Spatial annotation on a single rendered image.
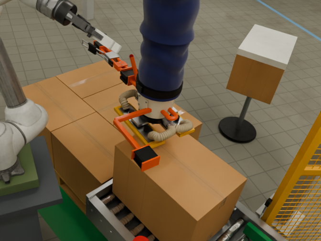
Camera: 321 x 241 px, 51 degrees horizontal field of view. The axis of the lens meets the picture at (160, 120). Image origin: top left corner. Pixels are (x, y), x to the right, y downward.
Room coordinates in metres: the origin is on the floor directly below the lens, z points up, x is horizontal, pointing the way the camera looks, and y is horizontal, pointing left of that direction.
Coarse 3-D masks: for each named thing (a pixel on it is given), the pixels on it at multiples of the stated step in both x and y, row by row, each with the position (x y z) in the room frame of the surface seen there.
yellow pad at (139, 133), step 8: (120, 112) 1.36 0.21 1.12; (128, 112) 1.36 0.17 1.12; (128, 120) 1.30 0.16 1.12; (136, 128) 1.25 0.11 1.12; (144, 128) 1.23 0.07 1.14; (152, 128) 1.28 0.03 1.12; (144, 136) 1.20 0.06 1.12; (144, 144) 1.16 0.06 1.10; (152, 144) 1.16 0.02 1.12; (160, 144) 1.18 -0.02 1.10
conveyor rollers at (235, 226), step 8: (112, 192) 1.28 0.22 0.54; (104, 200) 1.21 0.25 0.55; (112, 200) 1.23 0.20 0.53; (112, 208) 1.16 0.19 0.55; (120, 208) 1.18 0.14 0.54; (128, 216) 1.13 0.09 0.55; (232, 224) 1.21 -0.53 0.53; (240, 224) 1.21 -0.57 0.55; (136, 232) 1.04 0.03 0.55; (224, 232) 1.14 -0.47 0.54; (232, 232) 1.14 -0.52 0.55; (152, 240) 1.01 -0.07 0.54; (216, 240) 1.08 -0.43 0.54; (224, 240) 1.08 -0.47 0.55; (240, 240) 1.10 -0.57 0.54; (248, 240) 1.11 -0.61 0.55
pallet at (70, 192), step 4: (56, 172) 1.69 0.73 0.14; (56, 176) 1.69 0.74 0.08; (60, 176) 1.65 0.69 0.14; (60, 180) 1.67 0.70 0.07; (64, 180) 1.62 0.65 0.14; (60, 184) 1.67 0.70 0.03; (64, 184) 1.68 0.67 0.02; (64, 188) 1.64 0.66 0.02; (68, 188) 1.64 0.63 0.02; (68, 192) 1.61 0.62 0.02; (72, 192) 1.61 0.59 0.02; (72, 196) 1.58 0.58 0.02; (76, 196) 1.58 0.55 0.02; (76, 200) 1.55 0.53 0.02; (80, 200) 1.55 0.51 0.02; (76, 204) 1.52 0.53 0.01; (80, 204) 1.52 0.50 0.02; (84, 204) 1.45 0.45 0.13; (80, 208) 1.49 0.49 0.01; (84, 208) 1.49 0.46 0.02; (84, 212) 1.45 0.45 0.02
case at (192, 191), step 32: (160, 128) 1.48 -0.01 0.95; (128, 160) 1.20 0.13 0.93; (160, 160) 1.23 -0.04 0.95; (192, 160) 1.27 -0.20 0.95; (128, 192) 1.19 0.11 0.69; (160, 192) 1.05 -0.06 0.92; (192, 192) 1.05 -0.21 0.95; (224, 192) 1.09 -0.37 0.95; (160, 224) 1.02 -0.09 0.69; (192, 224) 0.91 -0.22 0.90; (224, 224) 1.17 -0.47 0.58
